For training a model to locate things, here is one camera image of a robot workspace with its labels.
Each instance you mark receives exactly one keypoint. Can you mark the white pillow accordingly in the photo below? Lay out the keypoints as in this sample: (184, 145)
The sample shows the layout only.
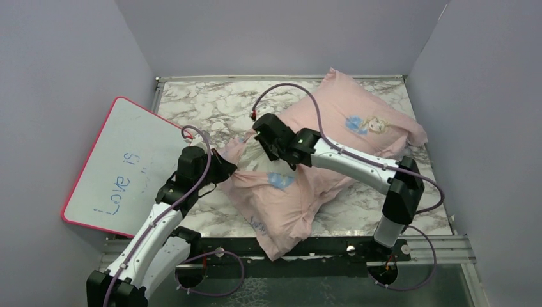
(256, 160)

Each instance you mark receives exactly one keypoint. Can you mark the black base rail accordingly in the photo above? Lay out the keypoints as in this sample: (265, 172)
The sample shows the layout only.
(231, 257)

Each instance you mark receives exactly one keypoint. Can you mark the pink-framed whiteboard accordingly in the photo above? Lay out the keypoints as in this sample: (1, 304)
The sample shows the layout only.
(133, 155)

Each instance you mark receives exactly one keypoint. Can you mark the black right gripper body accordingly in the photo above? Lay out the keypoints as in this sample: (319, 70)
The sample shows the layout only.
(273, 151)

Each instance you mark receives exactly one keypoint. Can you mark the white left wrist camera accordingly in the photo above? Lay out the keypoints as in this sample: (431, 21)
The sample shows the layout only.
(199, 142)

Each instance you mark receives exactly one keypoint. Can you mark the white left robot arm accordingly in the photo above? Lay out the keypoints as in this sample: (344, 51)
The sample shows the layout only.
(161, 243)

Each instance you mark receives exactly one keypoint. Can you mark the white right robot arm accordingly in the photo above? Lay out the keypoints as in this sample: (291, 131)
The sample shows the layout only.
(400, 181)

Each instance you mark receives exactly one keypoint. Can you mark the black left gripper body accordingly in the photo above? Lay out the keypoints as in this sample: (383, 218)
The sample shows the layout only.
(205, 160)

